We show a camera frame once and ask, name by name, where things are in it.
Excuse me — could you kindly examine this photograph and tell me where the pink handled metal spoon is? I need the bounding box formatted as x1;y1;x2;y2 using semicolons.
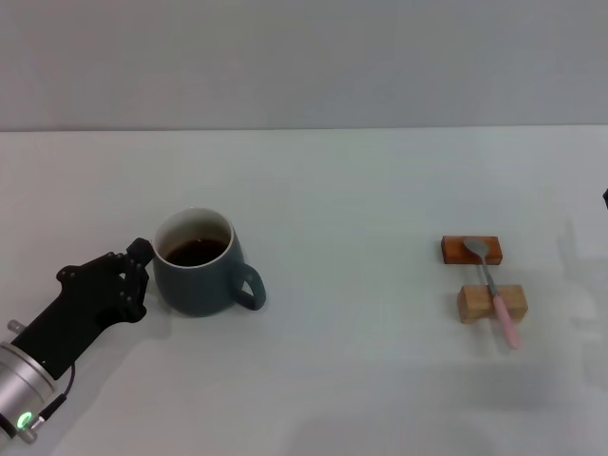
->
463;237;523;352

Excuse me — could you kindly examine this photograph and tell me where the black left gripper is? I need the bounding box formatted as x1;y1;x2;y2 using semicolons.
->
9;237;156;381

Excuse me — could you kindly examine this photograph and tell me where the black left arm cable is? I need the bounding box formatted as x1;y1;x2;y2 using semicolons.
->
37;363;77;422

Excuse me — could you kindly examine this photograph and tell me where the grey cup with coffee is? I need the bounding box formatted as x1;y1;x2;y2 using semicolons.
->
151;206;267;318

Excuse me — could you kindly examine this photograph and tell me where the dark brown wooden block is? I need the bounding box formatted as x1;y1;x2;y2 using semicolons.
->
440;235;504;267

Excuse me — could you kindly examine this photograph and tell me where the light wooden arch block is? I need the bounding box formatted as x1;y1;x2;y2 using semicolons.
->
457;283;529;326

